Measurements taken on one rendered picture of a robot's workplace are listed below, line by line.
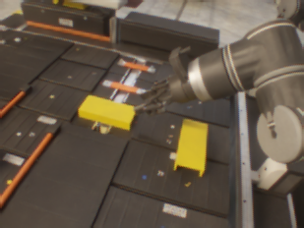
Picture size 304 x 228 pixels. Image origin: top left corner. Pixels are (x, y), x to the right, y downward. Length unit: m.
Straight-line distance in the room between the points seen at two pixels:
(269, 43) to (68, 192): 0.51
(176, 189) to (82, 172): 0.23
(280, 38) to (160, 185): 0.40
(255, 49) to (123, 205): 0.42
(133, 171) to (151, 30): 0.63
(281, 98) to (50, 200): 0.50
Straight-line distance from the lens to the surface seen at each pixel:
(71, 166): 0.58
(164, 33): 0.99
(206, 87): 0.49
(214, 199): 0.58
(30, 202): 0.56
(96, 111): 0.67
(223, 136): 0.70
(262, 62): 0.46
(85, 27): 1.11
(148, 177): 0.56
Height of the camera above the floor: 1.49
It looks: 44 degrees down
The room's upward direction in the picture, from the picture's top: 9 degrees clockwise
